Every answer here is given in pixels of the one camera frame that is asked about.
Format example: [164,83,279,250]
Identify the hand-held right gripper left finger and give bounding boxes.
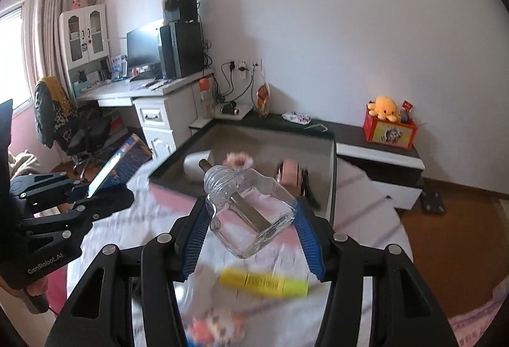
[45,196,212,347]

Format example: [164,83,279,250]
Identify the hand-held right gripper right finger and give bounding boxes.
[293,198,459,347]

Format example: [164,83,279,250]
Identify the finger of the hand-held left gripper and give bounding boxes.
[10,171,87,213]
[23,187,135,241]

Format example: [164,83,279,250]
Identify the blue rectangular box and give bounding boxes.
[87,133,152,198]

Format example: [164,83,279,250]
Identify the black hair clip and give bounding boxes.
[300,168,322,211]

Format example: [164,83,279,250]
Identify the clear glass bottle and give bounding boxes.
[204,164,298,259]

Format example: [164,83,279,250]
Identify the yellow highlighter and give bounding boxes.
[220,267,310,299]

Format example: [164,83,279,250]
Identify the rose gold cylinder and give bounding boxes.
[275,159,305,197]

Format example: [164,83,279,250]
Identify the small white pink block figure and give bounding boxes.
[187,311,244,347]

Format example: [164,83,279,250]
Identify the pink box with dark rim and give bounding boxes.
[148,120,338,229]

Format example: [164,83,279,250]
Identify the white striped quilt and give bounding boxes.
[66,156,414,347]

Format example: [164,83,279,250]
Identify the black office chair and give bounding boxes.
[34,77,121,173]

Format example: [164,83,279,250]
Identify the dark jacket with yellow lining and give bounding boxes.
[34,77,79,149]

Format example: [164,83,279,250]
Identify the black white low cabinet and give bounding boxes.
[239,112,425,211]

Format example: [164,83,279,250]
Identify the white desk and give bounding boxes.
[73,66,215,157]

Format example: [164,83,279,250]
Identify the patterned white packet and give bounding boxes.
[282,112,312,125]

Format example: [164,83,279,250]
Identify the white low side table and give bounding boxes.
[189,104,255,134]

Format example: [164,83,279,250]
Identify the scattered papers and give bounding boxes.
[129,78,172,92]

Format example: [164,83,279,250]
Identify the black floor scale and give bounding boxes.
[422,190,448,217]

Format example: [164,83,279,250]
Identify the red toy box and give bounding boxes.
[363,108,419,151]

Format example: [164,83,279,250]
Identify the window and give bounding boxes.
[0,1,29,111]

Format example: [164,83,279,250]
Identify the blue white carton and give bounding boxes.
[111,55,128,80]

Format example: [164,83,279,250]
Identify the orange snack packet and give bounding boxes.
[255,82,272,119]

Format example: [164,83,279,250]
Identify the orange cap water bottle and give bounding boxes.
[198,77,216,119]

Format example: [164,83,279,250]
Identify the white glass-door cabinet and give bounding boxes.
[59,4,111,93]

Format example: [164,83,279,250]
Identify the orange plush octopus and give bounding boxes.
[366,94,401,123]

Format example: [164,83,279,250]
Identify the beige curtain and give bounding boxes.
[30,0,96,93]

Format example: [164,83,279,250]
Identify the black computer monitor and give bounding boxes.
[126,18,164,72]

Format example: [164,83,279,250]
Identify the black computer tower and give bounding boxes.
[159,20,204,80]

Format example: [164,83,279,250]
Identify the pink quilt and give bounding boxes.
[447,299,509,347]

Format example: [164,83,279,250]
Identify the black cardboard box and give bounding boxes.
[162,0,198,24]

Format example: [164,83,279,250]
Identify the black power cable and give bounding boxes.
[213,64,255,103]

